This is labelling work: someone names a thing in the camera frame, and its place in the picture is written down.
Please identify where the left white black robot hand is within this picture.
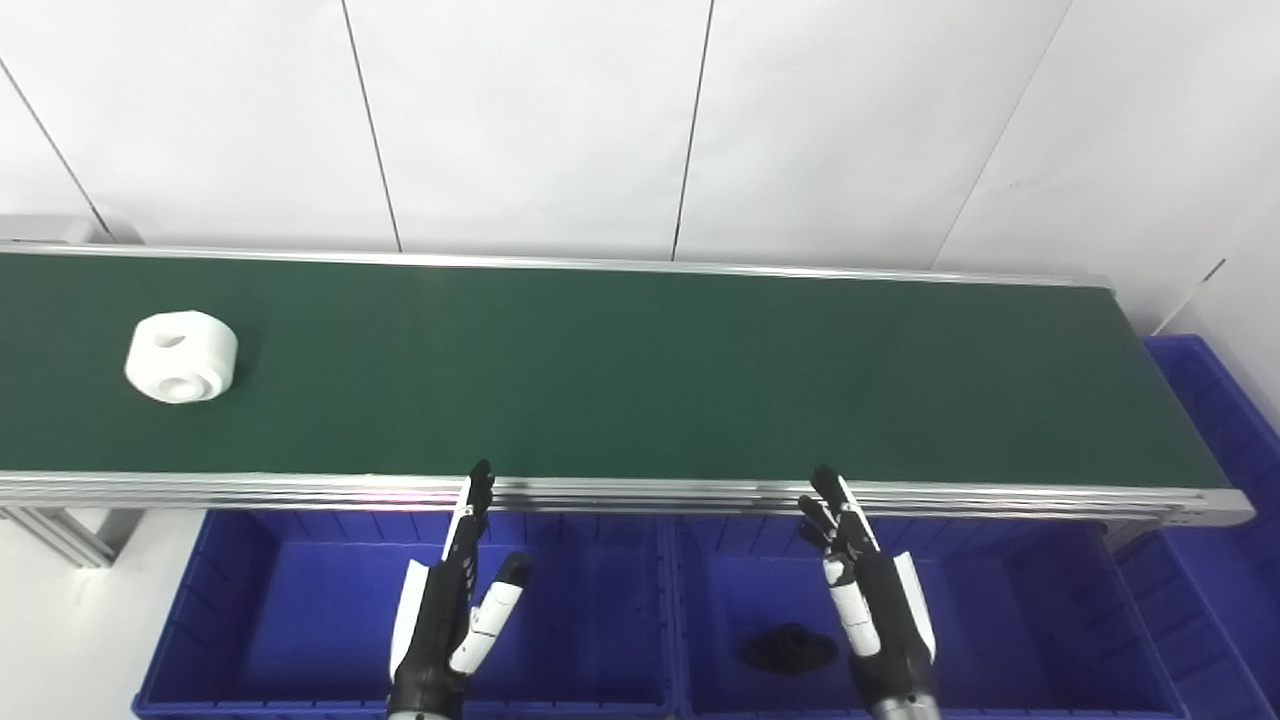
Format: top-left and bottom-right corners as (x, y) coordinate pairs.
(388, 460), (534, 715)

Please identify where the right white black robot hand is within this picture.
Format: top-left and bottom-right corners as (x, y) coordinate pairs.
(797, 465), (941, 707)

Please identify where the grey conveyor end box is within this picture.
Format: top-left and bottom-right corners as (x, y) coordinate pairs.
(0, 213), (117, 247)

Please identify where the green conveyor belt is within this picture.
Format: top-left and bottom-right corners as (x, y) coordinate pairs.
(0, 240), (1256, 529)
(0, 252), (1231, 491)

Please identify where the black plastic part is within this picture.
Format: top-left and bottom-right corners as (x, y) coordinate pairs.
(742, 623), (839, 676)

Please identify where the blue plastic bin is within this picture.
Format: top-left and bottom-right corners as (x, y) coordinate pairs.
(132, 510), (683, 720)
(670, 514), (1191, 720)
(1115, 334), (1280, 720)

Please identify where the white cylindrical plastic part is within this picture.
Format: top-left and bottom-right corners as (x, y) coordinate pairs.
(124, 310), (240, 405)

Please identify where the aluminium conveyor support leg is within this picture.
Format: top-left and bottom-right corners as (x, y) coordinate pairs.
(0, 506), (117, 570)

